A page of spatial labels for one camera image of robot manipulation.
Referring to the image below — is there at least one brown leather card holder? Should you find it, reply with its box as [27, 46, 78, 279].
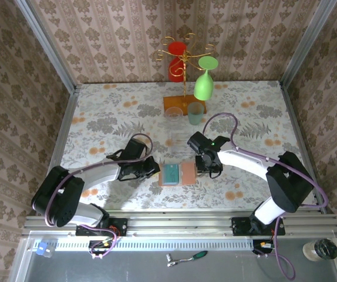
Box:
[158, 162, 198, 187]

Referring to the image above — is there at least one teal credit card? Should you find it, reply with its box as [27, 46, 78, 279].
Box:
[163, 164, 181, 185]

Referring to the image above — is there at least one clear plastic box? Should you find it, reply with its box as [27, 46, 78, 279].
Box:
[171, 130, 193, 157]

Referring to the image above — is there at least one teal frosted cup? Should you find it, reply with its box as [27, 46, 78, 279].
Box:
[187, 102, 205, 126]

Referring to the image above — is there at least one clear glass cup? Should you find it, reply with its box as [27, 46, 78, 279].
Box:
[164, 107, 184, 123]

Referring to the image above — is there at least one green wine glass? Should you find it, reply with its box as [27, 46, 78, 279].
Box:
[193, 56, 219, 101]

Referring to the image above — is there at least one black yellow power connector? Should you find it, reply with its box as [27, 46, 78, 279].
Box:
[88, 240, 114, 255]
[252, 239, 275, 255]

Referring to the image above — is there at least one grey metal shelf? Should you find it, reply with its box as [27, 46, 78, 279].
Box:
[9, 230, 337, 282]

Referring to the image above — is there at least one red wine glass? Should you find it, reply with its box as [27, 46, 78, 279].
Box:
[167, 41, 188, 83]

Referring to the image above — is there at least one blue plug connector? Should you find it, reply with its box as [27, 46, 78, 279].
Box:
[36, 241, 53, 258]

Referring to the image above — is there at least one glass jar with black lid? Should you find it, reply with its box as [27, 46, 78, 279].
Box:
[302, 238, 337, 261]

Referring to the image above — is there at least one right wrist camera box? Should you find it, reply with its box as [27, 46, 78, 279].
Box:
[187, 131, 215, 155]

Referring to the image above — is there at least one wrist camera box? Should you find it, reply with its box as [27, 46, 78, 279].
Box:
[124, 138, 149, 162]
[187, 131, 215, 155]

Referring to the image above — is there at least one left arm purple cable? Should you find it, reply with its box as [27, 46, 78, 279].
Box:
[43, 133, 154, 260]

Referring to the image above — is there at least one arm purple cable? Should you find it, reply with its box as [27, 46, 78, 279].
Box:
[202, 112, 329, 280]
[43, 133, 154, 260]

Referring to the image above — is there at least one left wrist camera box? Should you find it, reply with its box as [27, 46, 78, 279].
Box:
[124, 138, 149, 162]

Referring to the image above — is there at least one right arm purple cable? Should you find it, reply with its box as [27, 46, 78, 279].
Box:
[202, 112, 329, 280]

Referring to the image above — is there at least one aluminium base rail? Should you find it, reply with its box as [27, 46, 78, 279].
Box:
[21, 209, 337, 238]

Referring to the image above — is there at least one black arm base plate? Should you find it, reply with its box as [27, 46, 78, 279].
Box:
[231, 216, 286, 236]
[76, 218, 128, 237]

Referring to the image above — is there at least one gold wire glass rack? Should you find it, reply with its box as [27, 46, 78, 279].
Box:
[153, 32, 216, 116]

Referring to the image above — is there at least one white slotted cable duct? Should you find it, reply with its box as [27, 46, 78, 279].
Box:
[33, 238, 253, 252]

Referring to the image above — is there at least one aluminium table side rail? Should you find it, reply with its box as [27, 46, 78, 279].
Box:
[278, 82, 328, 214]
[36, 85, 80, 217]

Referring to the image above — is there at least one green handled screwdriver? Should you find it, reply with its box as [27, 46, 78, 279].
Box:
[168, 250, 209, 267]

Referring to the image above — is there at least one aluminium corner post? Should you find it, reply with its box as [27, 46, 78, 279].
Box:
[279, 0, 337, 89]
[14, 0, 77, 93]

